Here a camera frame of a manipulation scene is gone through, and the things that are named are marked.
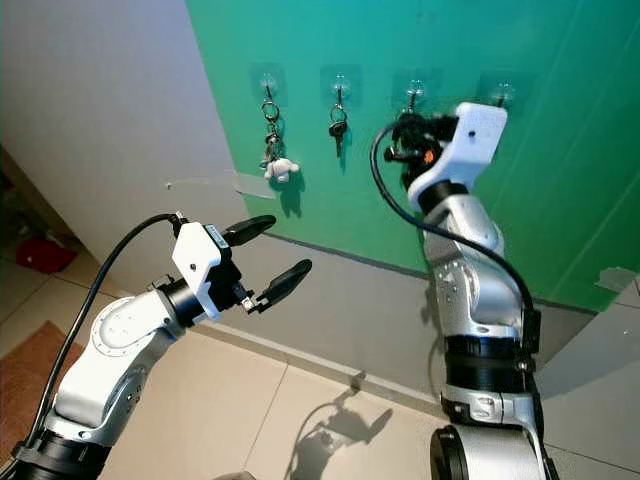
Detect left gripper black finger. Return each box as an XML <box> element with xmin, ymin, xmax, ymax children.
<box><xmin>249</xmin><ymin>258</ymin><xmax>314</xmax><ymax>314</ymax></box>
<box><xmin>219</xmin><ymin>214</ymin><xmax>278</xmax><ymax>248</ymax></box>

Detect keys with white toy figure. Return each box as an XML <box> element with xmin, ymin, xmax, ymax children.
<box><xmin>256</xmin><ymin>94</ymin><xmax>302</xmax><ymax>184</ymax></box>

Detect clear tape strip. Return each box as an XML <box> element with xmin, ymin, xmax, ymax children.
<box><xmin>167</xmin><ymin>169</ymin><xmax>267</xmax><ymax>200</ymax></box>

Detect red cloth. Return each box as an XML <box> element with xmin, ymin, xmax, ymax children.
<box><xmin>24</xmin><ymin>236</ymin><xmax>80</xmax><ymax>275</ymax></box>

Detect brown floor mat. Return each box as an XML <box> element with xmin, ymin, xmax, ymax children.
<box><xmin>0</xmin><ymin>319</ymin><xmax>67</xmax><ymax>473</ymax></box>

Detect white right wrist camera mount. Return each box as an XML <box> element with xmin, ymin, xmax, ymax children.
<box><xmin>406</xmin><ymin>101</ymin><xmax>509</xmax><ymax>207</ymax></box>

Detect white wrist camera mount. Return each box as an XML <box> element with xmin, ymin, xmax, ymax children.
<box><xmin>171</xmin><ymin>221</ymin><xmax>230</xmax><ymax>322</ymax></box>
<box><xmin>406</xmin><ymin>101</ymin><xmax>509</xmax><ymax>207</ymax></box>

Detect clear adhesive wall hook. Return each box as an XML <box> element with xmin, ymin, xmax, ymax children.
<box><xmin>394</xmin><ymin>70</ymin><xmax>436</xmax><ymax>109</ymax></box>
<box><xmin>322</xmin><ymin>66</ymin><xmax>359</xmax><ymax>107</ymax></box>
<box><xmin>250</xmin><ymin>64</ymin><xmax>287</xmax><ymax>105</ymax></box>
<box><xmin>480</xmin><ymin>74</ymin><xmax>529</xmax><ymax>109</ymax></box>

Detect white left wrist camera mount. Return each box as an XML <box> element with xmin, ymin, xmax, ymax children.
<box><xmin>171</xmin><ymin>221</ymin><xmax>230</xmax><ymax>322</ymax></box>

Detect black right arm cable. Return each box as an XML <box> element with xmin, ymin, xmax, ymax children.
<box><xmin>369</xmin><ymin>120</ymin><xmax>543</xmax><ymax>353</ymax></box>

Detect black key on ring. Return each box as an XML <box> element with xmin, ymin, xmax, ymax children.
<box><xmin>327</xmin><ymin>100</ymin><xmax>352</xmax><ymax>159</ymax></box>

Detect green wall board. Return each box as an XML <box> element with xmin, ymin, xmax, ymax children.
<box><xmin>184</xmin><ymin>0</ymin><xmax>640</xmax><ymax>314</ymax></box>

